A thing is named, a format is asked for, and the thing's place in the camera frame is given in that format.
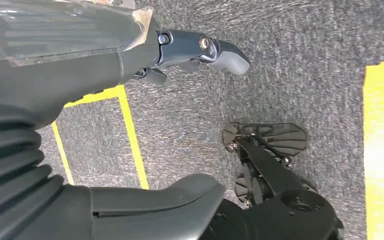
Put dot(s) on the black robot right leg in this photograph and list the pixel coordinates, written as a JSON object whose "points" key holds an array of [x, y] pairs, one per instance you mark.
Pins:
{"points": [[245, 188]]}

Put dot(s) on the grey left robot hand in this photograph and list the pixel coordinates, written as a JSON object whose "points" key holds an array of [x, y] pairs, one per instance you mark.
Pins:
{"points": [[62, 66]]}

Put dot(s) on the black robot leg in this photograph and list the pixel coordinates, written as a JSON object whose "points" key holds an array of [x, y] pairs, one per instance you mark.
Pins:
{"points": [[268, 172], [245, 188]]}

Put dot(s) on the black robot left leg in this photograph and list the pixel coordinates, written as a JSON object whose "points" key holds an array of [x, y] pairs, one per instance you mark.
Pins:
{"points": [[268, 172]]}

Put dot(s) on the yellow floor tape square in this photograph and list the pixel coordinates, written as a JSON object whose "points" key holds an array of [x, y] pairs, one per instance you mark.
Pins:
{"points": [[130, 132], [376, 149]]}

